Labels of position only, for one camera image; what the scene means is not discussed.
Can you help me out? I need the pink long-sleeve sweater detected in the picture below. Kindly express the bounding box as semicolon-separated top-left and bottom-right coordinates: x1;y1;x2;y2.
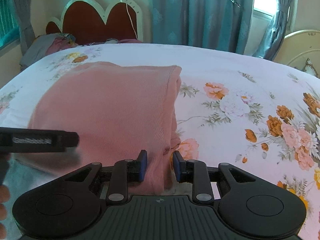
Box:
14;62;181;194

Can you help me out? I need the pile of clothes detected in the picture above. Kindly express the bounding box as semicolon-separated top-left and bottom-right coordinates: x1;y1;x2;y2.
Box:
20;33;77;68

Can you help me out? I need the left hand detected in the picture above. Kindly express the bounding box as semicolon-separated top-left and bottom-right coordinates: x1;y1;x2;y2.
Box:
0;153;12;238

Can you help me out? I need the floral pink bed sheet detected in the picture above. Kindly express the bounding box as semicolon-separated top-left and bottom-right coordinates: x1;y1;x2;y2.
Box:
1;43;319;239

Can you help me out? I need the red heart-shaped headboard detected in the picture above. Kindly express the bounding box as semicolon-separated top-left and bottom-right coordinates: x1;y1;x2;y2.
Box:
46;0;143;45

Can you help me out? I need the blue tied right curtain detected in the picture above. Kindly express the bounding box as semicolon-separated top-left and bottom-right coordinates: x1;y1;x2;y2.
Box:
253;0;293;61

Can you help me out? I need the grey left curtain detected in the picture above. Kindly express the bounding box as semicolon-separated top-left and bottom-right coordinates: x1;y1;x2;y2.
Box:
12;0;35;55

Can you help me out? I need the patterned pillow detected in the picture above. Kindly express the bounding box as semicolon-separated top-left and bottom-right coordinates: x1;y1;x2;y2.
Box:
303;58;318;77

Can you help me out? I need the blue centre curtain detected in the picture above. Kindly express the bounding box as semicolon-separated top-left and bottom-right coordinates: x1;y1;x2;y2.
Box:
152;0;254;54

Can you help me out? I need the cream round headboard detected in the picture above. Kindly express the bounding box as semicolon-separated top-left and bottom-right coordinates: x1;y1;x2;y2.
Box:
273;29;320;71

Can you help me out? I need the white charging cable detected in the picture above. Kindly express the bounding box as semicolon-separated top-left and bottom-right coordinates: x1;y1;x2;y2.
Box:
111;0;139;40

